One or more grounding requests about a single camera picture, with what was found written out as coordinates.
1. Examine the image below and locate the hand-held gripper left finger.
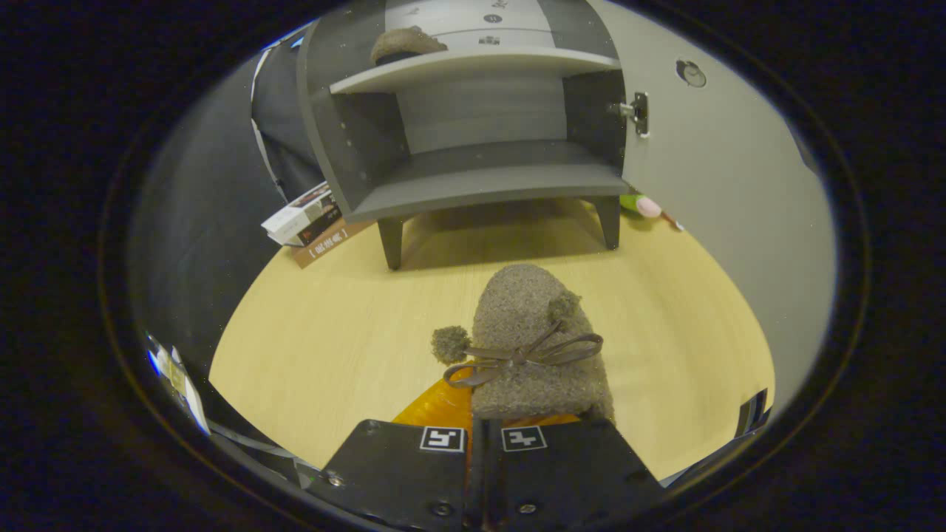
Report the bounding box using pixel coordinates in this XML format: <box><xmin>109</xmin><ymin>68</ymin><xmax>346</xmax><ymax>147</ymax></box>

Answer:
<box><xmin>307</xmin><ymin>367</ymin><xmax>474</xmax><ymax>532</ymax></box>

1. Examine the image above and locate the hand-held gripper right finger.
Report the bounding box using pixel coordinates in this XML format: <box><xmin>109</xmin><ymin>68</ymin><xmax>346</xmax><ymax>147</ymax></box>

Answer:
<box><xmin>473</xmin><ymin>414</ymin><xmax>666</xmax><ymax>532</ymax></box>

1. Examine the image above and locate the brown fuzzy shoe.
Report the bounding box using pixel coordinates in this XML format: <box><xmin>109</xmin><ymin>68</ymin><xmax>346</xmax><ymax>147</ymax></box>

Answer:
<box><xmin>370</xmin><ymin>26</ymin><xmax>449</xmax><ymax>66</ymax></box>
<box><xmin>431</xmin><ymin>264</ymin><xmax>616</xmax><ymax>423</ymax></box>

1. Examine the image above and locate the white shoe cabinet door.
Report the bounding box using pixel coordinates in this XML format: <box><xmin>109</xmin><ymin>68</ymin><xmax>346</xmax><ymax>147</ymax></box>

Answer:
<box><xmin>588</xmin><ymin>0</ymin><xmax>836</xmax><ymax>415</ymax></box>

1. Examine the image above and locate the grey shoe cabinet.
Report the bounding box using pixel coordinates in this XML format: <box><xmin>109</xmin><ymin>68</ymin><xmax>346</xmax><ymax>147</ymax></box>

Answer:
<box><xmin>296</xmin><ymin>0</ymin><xmax>644</xmax><ymax>270</ymax></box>

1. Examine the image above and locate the metal door hinge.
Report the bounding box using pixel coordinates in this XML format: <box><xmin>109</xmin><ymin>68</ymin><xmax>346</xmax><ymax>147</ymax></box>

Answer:
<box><xmin>610</xmin><ymin>92</ymin><xmax>651</xmax><ymax>137</ymax></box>

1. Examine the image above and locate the dark object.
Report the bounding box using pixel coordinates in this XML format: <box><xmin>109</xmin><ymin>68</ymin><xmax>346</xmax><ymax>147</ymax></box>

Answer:
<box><xmin>735</xmin><ymin>388</ymin><xmax>773</xmax><ymax>438</ymax></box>

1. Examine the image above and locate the brown book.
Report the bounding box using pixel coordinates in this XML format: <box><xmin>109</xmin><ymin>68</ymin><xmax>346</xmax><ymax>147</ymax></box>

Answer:
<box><xmin>290</xmin><ymin>218</ymin><xmax>374</xmax><ymax>269</ymax></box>

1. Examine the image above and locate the blue and white clutter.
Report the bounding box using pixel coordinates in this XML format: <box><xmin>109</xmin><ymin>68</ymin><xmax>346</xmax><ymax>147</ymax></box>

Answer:
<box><xmin>144</xmin><ymin>332</ymin><xmax>211</xmax><ymax>435</ymax></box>

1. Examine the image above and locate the dark book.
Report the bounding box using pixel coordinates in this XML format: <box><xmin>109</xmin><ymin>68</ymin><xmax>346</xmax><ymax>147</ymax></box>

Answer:
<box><xmin>296</xmin><ymin>194</ymin><xmax>342</xmax><ymax>247</ymax></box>

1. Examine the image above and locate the green and pink plush toy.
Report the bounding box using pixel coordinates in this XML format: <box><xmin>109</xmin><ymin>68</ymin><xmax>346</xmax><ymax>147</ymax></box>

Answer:
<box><xmin>619</xmin><ymin>194</ymin><xmax>684</xmax><ymax>231</ymax></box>

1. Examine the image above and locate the black backdrop cloth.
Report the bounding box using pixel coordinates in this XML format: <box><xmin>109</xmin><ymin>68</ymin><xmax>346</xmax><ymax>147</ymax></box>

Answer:
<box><xmin>126</xmin><ymin>44</ymin><xmax>326</xmax><ymax>370</ymax></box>

